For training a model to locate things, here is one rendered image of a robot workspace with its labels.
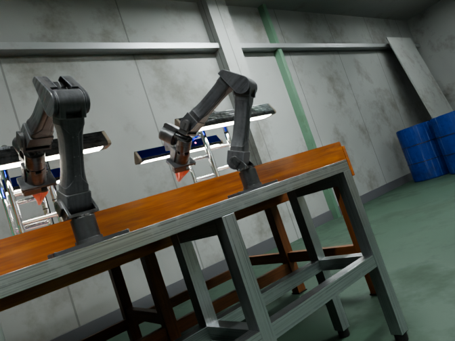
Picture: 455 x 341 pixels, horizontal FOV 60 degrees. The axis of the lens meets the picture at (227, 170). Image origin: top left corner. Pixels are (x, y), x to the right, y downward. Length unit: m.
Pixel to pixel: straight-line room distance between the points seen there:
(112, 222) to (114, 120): 2.50
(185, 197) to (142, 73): 2.79
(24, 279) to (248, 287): 0.53
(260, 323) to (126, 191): 2.66
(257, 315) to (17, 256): 0.68
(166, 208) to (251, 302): 0.50
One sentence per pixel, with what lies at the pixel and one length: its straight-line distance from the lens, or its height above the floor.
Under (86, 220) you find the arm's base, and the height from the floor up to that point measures 0.73.
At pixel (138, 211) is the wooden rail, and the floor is 0.73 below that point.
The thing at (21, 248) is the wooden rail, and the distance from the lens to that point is 1.26.
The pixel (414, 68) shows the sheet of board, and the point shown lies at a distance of 8.02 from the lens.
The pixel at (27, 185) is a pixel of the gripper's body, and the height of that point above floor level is 0.90.
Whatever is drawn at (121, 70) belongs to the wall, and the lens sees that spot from 4.02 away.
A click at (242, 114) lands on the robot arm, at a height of 0.93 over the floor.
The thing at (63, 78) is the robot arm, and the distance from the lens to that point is 1.10.
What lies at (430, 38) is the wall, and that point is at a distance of 9.17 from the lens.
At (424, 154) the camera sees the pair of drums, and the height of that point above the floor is 0.37.
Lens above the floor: 0.67
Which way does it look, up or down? 4 degrees up
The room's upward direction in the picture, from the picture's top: 19 degrees counter-clockwise
